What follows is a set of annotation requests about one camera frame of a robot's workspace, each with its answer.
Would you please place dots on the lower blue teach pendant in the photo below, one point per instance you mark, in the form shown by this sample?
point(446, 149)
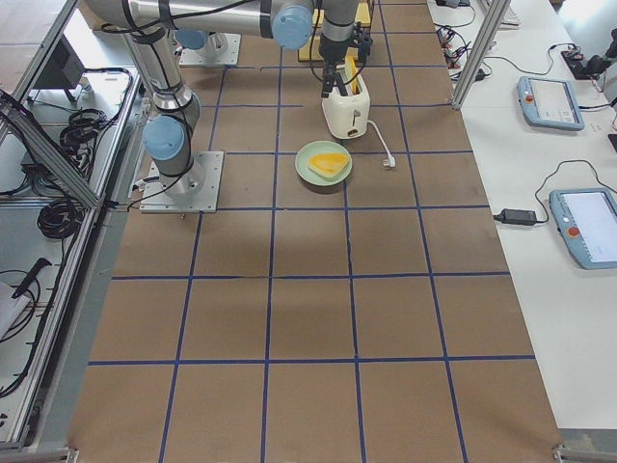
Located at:
point(586, 220)

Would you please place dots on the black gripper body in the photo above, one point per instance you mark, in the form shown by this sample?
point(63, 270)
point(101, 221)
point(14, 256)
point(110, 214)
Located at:
point(331, 51)

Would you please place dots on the black box on floor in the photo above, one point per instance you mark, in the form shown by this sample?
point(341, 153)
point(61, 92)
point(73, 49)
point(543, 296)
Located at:
point(63, 70)

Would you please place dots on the wooden wire shelf rack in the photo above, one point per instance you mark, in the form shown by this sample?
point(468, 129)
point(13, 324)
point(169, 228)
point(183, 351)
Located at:
point(338, 12)

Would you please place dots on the aluminium frame left rail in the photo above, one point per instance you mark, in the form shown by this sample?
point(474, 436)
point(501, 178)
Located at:
point(62, 166)

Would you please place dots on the black power adapter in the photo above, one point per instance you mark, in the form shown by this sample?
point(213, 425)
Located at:
point(518, 217)

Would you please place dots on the black handheld tool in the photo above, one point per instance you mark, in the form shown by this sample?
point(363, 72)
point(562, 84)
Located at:
point(30, 277)

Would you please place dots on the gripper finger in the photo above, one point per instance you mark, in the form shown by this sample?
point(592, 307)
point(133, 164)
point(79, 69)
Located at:
point(328, 80)
point(339, 83)

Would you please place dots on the toast slice in toaster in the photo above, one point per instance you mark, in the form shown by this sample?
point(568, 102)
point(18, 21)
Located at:
point(351, 76)

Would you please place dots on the toast slice on plate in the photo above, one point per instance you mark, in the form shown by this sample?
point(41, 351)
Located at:
point(329, 165)

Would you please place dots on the upper blue teach pendant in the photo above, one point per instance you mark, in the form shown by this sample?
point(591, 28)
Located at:
point(549, 103)

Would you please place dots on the aluminium frame post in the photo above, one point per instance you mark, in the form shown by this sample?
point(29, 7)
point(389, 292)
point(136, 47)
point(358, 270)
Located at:
point(479, 48)

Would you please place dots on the cream white toaster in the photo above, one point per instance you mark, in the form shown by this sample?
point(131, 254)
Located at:
point(346, 116)

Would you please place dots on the blue teach pendant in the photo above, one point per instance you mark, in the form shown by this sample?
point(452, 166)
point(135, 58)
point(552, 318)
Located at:
point(549, 103)
point(586, 220)

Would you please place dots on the green plate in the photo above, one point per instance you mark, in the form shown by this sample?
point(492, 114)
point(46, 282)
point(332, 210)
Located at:
point(312, 148)

